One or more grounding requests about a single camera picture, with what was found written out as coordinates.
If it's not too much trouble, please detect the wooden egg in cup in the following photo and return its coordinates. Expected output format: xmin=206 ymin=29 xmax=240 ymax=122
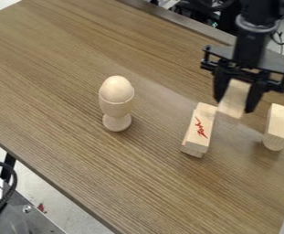
xmin=97 ymin=74 xmax=137 ymax=133

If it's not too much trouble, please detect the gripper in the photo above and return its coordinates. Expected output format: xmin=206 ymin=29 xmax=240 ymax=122
xmin=198 ymin=25 xmax=284 ymax=114

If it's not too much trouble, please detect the wooden block with rounded end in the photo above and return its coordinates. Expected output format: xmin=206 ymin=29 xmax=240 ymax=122
xmin=262 ymin=102 xmax=284 ymax=152

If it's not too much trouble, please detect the plain wooden rectangle block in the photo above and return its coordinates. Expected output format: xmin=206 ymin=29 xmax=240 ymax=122
xmin=216 ymin=78 xmax=253 ymax=120

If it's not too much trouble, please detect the black cable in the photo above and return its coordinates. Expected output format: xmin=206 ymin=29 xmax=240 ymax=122
xmin=0 ymin=160 xmax=20 ymax=229

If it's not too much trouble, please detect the wooden block with red scribble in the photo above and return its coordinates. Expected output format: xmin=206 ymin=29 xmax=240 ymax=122
xmin=179 ymin=101 xmax=220 ymax=159

